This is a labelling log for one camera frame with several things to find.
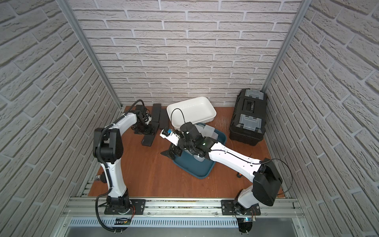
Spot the black pencil case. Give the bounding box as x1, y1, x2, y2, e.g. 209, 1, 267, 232
159, 108, 170, 129
151, 103, 161, 122
141, 131, 157, 147

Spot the clear pencil case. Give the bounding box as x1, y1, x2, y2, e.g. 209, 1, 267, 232
193, 155, 206, 162
201, 125, 218, 140

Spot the white plastic tray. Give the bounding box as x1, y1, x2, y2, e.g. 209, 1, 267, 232
166, 97, 217, 130

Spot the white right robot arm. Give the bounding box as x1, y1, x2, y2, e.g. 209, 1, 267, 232
160, 122, 283, 212

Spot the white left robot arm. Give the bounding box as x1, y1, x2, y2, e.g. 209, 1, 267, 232
93, 110, 153, 213

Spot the teal plastic tray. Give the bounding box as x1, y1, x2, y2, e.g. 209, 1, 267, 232
173, 123, 227, 179

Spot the black plastic toolbox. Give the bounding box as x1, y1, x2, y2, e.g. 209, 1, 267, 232
230, 88, 267, 146

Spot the small black clamp part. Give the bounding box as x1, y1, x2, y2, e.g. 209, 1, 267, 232
95, 172, 107, 183

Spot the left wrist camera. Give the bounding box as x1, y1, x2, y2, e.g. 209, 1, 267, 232
136, 105, 151, 124

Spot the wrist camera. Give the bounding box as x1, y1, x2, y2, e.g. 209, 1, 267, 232
136, 105, 151, 124
160, 127, 181, 146

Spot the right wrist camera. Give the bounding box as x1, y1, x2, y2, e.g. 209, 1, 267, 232
160, 127, 181, 146

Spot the black corrugated cable conduit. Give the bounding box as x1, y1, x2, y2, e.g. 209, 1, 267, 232
94, 99, 146, 233

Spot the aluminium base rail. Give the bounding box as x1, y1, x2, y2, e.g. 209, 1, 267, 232
62, 197, 305, 218

